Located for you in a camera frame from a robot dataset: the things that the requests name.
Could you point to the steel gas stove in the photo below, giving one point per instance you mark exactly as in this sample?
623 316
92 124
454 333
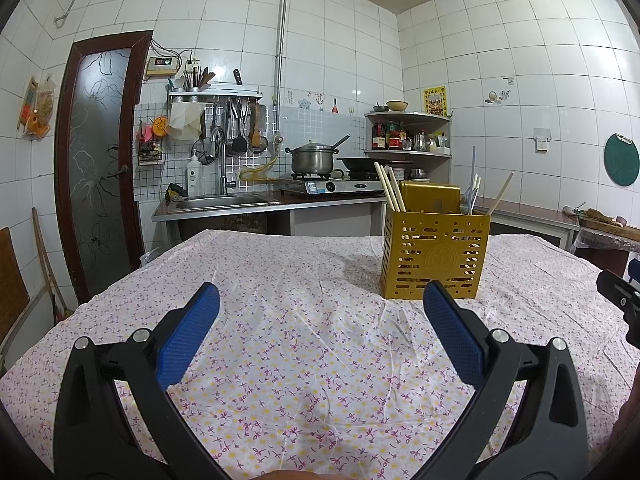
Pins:
325 186

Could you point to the black hanging spatula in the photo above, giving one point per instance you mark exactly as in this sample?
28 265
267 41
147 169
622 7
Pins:
239 142

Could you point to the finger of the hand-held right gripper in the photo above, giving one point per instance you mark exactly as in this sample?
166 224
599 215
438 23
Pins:
622 297
635 272

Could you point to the beige wall controller box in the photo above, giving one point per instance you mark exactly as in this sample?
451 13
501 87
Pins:
161 67

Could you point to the yellow wall poster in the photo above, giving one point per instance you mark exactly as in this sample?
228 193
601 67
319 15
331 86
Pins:
435 100

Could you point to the brown-framed glass door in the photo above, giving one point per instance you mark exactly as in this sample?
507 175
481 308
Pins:
102 160

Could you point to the wooden hanging spatula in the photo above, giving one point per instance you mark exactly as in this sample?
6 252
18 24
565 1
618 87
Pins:
256 137

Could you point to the steel sink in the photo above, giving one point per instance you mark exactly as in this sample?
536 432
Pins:
220 202

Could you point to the steel pot with lid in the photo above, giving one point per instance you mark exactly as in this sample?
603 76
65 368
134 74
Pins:
312 160

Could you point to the stack of white plates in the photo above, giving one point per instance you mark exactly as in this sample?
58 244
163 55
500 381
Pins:
420 175

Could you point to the wooden panel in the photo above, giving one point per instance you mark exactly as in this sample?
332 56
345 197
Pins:
12 290

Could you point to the white hanging cloth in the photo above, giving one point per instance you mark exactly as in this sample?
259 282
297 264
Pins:
185 121

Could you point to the green round cutting board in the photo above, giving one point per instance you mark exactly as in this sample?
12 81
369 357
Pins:
622 160

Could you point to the metal cup of utensils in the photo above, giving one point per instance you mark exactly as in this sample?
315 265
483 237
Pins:
197 80

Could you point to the metal wall pipe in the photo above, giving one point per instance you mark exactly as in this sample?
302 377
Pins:
281 35

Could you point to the dark red cabinet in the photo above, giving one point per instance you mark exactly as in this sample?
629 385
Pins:
607 255

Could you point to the yellow perforated utensil holder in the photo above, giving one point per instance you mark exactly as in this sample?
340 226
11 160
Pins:
432 255

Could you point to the beige ceramic bowl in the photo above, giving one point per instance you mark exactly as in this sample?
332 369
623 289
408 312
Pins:
397 105

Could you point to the wooden stick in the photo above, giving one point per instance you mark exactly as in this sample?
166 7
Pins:
47 265

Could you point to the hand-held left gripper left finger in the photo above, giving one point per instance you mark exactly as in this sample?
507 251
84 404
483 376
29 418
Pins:
187 335

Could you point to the small metal kettle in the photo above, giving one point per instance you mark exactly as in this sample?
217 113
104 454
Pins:
419 142

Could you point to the grey corner shelf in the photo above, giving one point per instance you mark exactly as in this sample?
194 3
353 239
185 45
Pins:
425 116

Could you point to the wooden chopping board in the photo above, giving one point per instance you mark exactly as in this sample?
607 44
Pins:
615 230

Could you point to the red sauce jar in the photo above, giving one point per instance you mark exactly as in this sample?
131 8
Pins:
396 139

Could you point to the vegetable scraps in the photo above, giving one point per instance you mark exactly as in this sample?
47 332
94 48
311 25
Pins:
595 214

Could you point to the floral tablecloth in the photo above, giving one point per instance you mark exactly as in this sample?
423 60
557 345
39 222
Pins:
280 320

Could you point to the black wok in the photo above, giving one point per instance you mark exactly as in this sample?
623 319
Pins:
360 162

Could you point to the metal wall utensil rack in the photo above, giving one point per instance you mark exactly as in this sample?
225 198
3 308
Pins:
215 95

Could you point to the dark sauce bottle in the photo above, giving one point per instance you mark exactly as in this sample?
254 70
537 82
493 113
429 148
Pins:
379 137

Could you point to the white soap bottle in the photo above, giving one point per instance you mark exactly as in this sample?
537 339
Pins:
193 180

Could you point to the kitchen counter cabinet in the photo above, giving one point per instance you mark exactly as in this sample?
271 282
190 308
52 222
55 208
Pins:
325 215

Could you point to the white wall socket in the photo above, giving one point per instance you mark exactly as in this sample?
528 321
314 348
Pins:
541 140

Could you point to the chrome faucet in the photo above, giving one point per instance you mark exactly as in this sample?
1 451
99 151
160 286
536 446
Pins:
222 165

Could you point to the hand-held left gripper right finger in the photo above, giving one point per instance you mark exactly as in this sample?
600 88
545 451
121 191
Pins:
452 335

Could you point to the orange hanging bag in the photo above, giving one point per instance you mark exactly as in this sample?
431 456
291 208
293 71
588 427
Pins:
39 110

